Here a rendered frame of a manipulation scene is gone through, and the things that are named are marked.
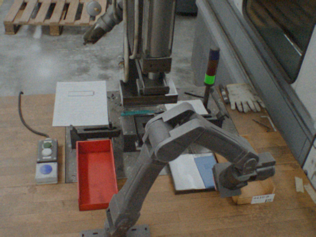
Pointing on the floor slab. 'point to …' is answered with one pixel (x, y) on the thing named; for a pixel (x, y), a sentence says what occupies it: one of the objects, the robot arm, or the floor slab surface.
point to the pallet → (12, 22)
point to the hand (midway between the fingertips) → (217, 185)
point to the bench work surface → (234, 219)
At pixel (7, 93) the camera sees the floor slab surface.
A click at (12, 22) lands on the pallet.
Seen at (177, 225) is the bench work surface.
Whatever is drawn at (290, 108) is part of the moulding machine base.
